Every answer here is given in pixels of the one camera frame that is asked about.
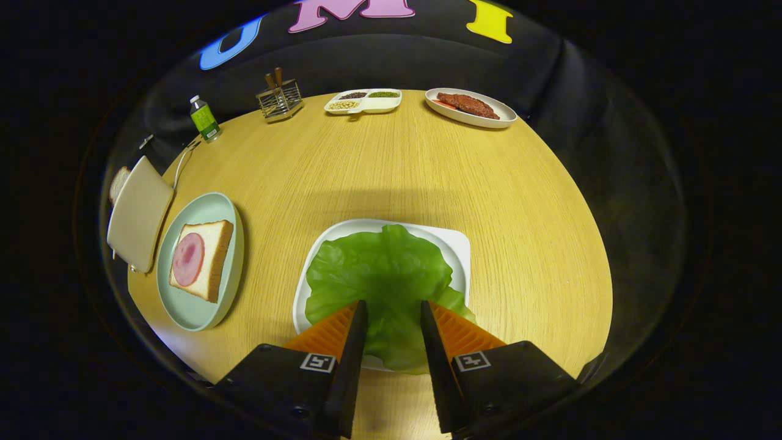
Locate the brown meat steak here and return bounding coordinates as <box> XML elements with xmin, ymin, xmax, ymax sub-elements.
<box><xmin>436</xmin><ymin>92</ymin><xmax>500</xmax><ymax>120</ymax></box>

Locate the white round plate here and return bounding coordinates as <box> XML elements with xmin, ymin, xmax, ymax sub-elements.
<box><xmin>425</xmin><ymin>87</ymin><xmax>518</xmax><ymax>129</ymax></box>

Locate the white divided dish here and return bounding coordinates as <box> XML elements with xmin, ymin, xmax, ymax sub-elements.
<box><xmin>324</xmin><ymin>89</ymin><xmax>403</xmax><ymax>117</ymax></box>

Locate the white toaster cable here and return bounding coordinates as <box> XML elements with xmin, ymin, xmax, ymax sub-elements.
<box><xmin>174</xmin><ymin>144</ymin><xmax>199</xmax><ymax>189</ymax></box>

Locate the metal wire utensil holder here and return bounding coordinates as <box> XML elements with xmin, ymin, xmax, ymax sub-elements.
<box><xmin>256</xmin><ymin>78</ymin><xmax>304</xmax><ymax>121</ymax></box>

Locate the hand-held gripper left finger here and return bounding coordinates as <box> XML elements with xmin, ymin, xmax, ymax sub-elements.
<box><xmin>211</xmin><ymin>299</ymin><xmax>369</xmax><ymax>439</ymax></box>

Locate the square toast slice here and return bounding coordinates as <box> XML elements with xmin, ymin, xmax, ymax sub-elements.
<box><xmin>169</xmin><ymin>220</ymin><xmax>235</xmax><ymax>304</ymax></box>

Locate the light green round plate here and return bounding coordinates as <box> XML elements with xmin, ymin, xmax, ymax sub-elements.
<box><xmin>156</xmin><ymin>192</ymin><xmax>245</xmax><ymax>332</ymax></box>

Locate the round-topped bread slice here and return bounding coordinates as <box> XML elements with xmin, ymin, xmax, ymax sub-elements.
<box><xmin>109</xmin><ymin>166</ymin><xmax>131</xmax><ymax>205</ymax></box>

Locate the green label plastic bottle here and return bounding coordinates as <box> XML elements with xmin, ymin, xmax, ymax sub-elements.
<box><xmin>189</xmin><ymin>95</ymin><xmax>222</xmax><ymax>144</ymax></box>

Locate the white toaster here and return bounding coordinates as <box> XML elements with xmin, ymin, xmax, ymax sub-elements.
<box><xmin>107</xmin><ymin>156</ymin><xmax>175</xmax><ymax>274</ymax></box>

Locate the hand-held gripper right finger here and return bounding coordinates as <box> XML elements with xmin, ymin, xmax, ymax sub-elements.
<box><xmin>420</xmin><ymin>299</ymin><xmax>581</xmax><ymax>436</ymax></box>

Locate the pink ham slice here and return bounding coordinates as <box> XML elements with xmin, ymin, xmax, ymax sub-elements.
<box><xmin>172</xmin><ymin>232</ymin><xmax>206</xmax><ymax>287</ymax></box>

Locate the white square plate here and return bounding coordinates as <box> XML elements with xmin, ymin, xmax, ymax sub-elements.
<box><xmin>292</xmin><ymin>218</ymin><xmax>472</xmax><ymax>372</ymax></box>

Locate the black backdrop cloth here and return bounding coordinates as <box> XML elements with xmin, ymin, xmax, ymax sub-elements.
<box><xmin>101</xmin><ymin>0</ymin><xmax>688</xmax><ymax>367</ymax></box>

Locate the green lettuce leaf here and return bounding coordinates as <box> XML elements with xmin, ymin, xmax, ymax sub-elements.
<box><xmin>304</xmin><ymin>224</ymin><xmax>477</xmax><ymax>375</ymax></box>

